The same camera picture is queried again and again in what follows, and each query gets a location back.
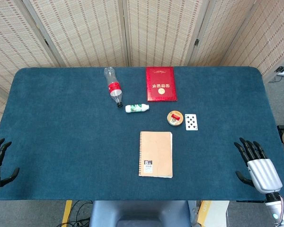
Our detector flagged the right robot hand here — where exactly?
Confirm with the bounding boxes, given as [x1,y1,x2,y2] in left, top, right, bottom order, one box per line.
[234,137,283,195]

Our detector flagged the yellow cardboard box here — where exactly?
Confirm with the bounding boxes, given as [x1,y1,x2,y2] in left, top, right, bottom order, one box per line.
[196,200,230,227]

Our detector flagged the nine of spades card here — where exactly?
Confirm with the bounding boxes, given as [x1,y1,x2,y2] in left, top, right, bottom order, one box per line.
[185,113,199,131]

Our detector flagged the round wooden tin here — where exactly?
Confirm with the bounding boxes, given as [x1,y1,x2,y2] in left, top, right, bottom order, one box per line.
[167,110,184,127]

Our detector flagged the brown spiral notebook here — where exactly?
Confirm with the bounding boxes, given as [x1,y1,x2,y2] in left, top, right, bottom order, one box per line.
[138,131,174,179]

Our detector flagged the woven folding screen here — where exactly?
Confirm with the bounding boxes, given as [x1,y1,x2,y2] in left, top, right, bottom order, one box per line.
[0,0,284,142]

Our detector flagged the red certificate folder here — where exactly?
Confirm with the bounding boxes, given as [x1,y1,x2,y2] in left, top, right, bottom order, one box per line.
[146,66,178,102]

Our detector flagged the black floor cables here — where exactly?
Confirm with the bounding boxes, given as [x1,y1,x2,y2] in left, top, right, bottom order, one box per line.
[54,200,94,227]

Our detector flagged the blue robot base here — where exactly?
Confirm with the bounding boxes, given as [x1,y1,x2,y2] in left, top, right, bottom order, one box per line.
[89,200,192,227]

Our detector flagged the blue table cloth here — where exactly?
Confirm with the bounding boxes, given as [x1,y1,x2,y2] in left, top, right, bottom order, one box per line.
[0,66,284,201]

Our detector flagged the clear plastic bottle red label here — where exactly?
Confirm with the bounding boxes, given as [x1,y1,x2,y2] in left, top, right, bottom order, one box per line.
[104,67,123,109]

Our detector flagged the small white green bottle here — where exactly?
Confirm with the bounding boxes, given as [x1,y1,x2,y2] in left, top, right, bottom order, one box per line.
[125,103,150,114]

